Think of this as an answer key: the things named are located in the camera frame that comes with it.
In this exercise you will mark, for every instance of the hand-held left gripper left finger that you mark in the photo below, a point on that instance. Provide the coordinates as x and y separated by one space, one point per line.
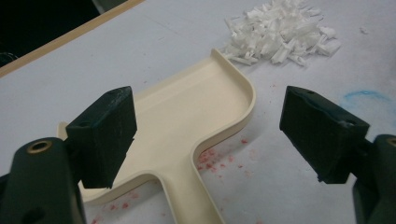
99 137

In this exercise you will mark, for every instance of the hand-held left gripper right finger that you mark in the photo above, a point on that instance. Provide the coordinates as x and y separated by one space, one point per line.
323 140

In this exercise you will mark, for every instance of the cream plastic dustpan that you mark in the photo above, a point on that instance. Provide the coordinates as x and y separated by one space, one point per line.
186 124

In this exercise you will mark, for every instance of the pile of white paper shreds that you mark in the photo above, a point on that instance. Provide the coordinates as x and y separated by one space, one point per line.
280 34

